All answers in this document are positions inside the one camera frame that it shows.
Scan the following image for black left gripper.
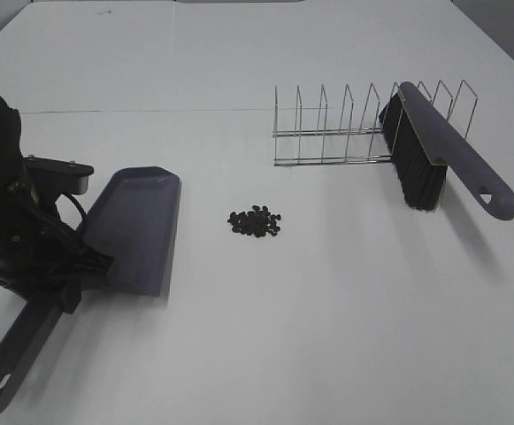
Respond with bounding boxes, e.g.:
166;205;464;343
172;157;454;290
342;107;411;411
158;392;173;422
0;167;114;313

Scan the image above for purple plastic dustpan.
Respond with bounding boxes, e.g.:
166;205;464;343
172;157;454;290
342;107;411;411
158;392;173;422
0;166;181;413

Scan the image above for pile of coffee beans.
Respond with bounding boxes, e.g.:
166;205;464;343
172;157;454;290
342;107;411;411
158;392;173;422
226;205;281;238

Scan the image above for purple hand brush black bristles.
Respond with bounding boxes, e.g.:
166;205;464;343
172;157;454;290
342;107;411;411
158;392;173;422
379;81;514;220

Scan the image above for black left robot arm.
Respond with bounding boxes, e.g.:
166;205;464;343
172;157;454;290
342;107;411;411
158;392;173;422
0;96;113;313

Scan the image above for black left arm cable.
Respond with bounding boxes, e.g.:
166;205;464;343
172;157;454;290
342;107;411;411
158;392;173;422
55;192;90;236

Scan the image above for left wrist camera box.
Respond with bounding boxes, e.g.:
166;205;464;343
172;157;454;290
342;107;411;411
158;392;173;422
24;156;94;196

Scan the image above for chrome wire dish rack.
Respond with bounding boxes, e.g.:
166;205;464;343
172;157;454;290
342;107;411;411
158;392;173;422
272;79;481;167

